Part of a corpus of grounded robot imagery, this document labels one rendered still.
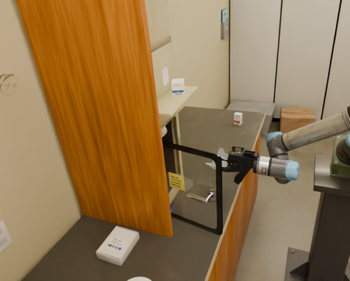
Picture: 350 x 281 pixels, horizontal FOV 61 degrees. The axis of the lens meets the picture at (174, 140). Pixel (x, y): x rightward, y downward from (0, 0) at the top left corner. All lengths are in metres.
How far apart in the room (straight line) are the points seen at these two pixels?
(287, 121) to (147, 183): 3.01
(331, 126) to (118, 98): 0.80
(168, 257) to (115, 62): 0.81
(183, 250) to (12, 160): 0.78
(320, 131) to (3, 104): 1.18
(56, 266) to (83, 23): 0.97
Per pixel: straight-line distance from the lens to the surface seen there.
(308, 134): 1.29
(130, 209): 1.40
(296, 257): 2.61
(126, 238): 1.39
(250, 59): 4.23
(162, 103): 1.23
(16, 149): 1.30
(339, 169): 1.82
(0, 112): 1.25
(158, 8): 1.28
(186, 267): 1.30
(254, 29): 4.15
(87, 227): 1.56
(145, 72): 1.01
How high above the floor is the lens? 1.97
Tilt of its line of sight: 29 degrees down
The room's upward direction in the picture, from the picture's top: 6 degrees counter-clockwise
